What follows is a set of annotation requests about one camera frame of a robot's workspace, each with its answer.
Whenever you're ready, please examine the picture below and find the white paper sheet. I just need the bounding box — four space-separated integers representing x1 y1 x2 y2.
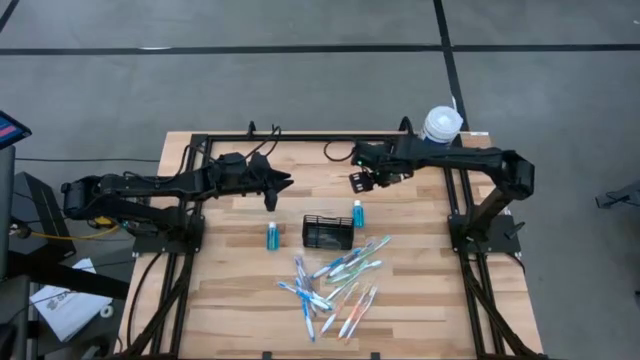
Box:
28 257 115 344

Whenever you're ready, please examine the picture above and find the black desk leg bar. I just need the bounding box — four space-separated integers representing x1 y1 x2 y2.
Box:
7 249 132 301

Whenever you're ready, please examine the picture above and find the green toothbrush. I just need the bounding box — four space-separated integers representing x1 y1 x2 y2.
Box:
323 263 371 304
325 259 384 285

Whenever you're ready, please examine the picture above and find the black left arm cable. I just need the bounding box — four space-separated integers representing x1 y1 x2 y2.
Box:
244 123 282 160

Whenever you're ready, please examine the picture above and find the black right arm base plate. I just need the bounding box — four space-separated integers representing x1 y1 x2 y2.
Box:
447 212 522 255

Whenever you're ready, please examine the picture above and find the disinfecting wipes canister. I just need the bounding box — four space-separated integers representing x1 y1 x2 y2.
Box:
418 104 465 149

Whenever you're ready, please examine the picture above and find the thick black cable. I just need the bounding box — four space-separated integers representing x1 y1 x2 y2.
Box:
125 252 165 354

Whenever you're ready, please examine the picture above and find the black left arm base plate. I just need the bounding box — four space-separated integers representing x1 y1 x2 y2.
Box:
132 213 206 256

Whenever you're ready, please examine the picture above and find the blue monitor screen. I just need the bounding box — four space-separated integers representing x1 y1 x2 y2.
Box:
0 109 33 151

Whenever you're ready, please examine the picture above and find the black computer case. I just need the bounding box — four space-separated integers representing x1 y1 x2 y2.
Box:
12 171 77 261

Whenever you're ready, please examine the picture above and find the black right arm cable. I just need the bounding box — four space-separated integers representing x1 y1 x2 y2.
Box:
323 140 357 163

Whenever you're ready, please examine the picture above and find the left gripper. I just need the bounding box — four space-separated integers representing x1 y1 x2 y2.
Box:
249 152 295 212

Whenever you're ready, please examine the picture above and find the black wire caddy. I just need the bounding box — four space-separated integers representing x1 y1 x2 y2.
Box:
301 214 355 251

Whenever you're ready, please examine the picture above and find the yellow cable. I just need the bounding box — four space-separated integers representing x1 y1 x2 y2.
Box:
27 219 124 242

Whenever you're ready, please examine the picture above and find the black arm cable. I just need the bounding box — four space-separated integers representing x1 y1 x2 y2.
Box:
323 140 357 163
244 123 282 160

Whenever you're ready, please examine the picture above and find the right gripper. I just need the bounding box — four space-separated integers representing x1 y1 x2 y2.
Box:
348 141 414 195

